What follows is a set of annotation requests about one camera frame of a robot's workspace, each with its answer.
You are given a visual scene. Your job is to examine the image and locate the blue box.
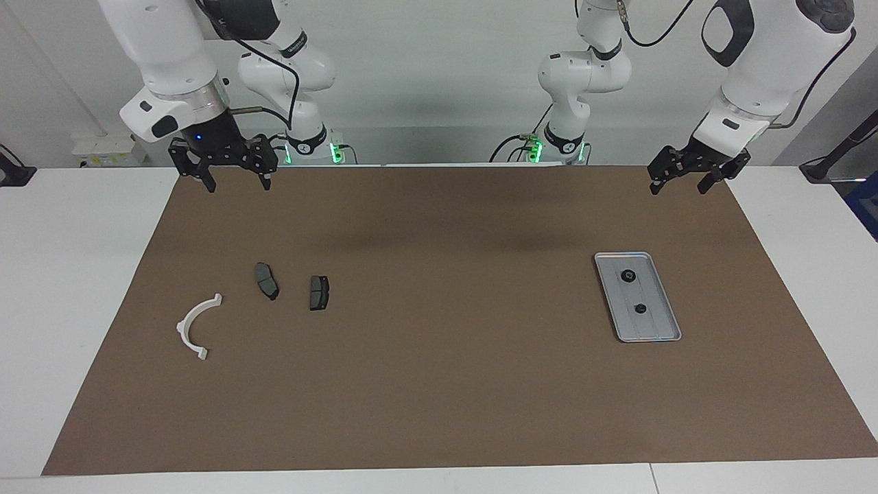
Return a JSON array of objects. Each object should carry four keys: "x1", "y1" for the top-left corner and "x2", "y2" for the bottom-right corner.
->
[{"x1": 844, "y1": 172, "x2": 878, "y2": 241}]

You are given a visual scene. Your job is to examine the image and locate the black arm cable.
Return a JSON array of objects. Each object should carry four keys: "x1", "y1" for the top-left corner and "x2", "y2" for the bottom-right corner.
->
[
  {"x1": 195, "y1": 0, "x2": 302, "y2": 132},
  {"x1": 616, "y1": 0, "x2": 858, "y2": 131}
]

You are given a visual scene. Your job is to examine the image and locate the silver metal tray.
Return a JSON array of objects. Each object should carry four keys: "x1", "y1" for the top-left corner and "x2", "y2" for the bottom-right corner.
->
[{"x1": 594, "y1": 252, "x2": 683, "y2": 342}]

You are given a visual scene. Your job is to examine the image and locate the black base cable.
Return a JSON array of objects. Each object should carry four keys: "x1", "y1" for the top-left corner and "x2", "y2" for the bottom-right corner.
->
[{"x1": 489, "y1": 103, "x2": 554, "y2": 164}]

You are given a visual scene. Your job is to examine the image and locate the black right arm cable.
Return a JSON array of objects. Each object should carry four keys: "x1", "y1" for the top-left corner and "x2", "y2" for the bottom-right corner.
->
[{"x1": 195, "y1": 0, "x2": 302, "y2": 132}]

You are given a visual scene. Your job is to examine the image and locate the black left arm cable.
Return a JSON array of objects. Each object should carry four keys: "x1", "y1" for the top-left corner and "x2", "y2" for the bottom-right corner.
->
[{"x1": 616, "y1": 0, "x2": 858, "y2": 131}]

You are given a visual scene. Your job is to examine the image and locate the white wall power box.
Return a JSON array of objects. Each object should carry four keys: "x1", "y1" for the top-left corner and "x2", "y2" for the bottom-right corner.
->
[{"x1": 72, "y1": 134, "x2": 149, "y2": 168}]

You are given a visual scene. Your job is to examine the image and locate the white curved plastic bracket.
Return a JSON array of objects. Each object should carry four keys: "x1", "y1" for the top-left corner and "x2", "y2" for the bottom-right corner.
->
[{"x1": 176, "y1": 294, "x2": 224, "y2": 361}]

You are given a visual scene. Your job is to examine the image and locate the brown table mat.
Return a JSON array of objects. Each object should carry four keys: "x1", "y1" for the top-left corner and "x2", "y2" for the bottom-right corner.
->
[{"x1": 41, "y1": 163, "x2": 878, "y2": 478}]

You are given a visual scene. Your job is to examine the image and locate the black camera stand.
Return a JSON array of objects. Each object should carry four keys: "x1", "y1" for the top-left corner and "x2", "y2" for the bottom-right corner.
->
[
  {"x1": 799, "y1": 110, "x2": 878, "y2": 185},
  {"x1": 0, "y1": 144, "x2": 37, "y2": 187}
]

